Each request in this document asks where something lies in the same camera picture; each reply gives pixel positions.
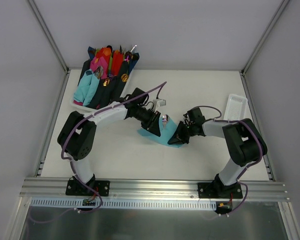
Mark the wooden handled spoon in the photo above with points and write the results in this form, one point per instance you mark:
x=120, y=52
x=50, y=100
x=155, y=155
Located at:
x=165, y=118

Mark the dark navy rolled napkin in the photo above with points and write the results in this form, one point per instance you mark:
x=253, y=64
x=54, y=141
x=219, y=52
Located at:
x=104, y=92

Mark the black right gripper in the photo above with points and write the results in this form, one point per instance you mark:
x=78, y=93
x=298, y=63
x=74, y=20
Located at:
x=186, y=131

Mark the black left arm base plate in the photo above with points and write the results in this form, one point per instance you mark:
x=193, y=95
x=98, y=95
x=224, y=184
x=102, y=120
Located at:
x=88, y=188

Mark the white slotted cable duct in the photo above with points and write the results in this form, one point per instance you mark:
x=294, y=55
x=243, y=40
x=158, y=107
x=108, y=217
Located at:
x=139, y=204

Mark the aluminium front rail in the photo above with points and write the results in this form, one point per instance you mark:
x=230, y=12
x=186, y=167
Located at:
x=139, y=189

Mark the white plastic basket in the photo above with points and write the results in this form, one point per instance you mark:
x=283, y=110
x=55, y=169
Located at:
x=120, y=92

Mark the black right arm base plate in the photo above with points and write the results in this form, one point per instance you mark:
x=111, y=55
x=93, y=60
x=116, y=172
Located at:
x=214, y=190

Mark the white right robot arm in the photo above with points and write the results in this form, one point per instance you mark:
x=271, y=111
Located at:
x=245, y=145

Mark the red rolled napkin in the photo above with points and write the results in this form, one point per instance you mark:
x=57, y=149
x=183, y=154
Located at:
x=117, y=59

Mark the light blue rolled napkin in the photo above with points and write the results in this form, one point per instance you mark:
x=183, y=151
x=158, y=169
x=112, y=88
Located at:
x=86, y=88

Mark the light blue paper napkin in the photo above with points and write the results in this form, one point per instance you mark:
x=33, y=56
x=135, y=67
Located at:
x=167, y=129

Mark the magenta rolled napkin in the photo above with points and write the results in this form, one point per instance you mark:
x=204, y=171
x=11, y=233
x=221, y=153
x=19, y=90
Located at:
x=99, y=62

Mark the white utensil tray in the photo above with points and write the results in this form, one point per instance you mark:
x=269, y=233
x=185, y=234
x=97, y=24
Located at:
x=235, y=107

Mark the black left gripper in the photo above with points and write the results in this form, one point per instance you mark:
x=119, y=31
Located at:
x=152, y=121

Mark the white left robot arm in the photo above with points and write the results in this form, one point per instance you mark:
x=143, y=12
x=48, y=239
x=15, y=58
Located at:
x=77, y=135

